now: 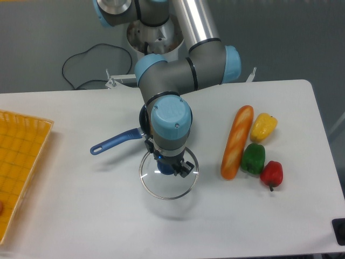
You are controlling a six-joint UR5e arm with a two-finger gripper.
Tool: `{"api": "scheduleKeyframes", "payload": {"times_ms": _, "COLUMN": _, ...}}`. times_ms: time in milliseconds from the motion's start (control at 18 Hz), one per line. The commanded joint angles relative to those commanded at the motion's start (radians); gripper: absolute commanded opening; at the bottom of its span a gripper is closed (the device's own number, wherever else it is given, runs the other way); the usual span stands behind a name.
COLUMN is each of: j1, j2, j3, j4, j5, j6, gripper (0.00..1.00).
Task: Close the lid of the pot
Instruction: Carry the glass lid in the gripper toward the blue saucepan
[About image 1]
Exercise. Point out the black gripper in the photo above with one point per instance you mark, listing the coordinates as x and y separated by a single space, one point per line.
174 158

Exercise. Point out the glass pot lid blue knob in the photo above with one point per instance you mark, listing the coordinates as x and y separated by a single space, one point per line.
172 186

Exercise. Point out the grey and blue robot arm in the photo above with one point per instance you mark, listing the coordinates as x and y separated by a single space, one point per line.
165 118

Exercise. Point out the orange baguette bread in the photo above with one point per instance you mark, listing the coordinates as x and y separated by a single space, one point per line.
236 141

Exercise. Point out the green bell pepper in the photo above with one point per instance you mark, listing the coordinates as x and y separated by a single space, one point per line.
253 159

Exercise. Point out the red bell pepper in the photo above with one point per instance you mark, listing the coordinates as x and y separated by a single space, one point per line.
272 175

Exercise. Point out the yellow bell pepper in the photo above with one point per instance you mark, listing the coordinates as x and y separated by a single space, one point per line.
263 126

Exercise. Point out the black device at table edge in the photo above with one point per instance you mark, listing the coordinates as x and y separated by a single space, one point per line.
339 228

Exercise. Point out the blue saucepan with handle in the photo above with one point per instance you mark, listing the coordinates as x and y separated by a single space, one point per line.
131 134

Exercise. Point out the left metal table bracket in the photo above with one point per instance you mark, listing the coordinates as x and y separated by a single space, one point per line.
128 80

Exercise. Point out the metal table bracket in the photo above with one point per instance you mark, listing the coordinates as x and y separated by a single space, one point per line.
251 76
128 80

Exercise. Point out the right metal table bracket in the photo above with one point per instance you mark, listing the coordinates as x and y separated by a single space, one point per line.
251 76

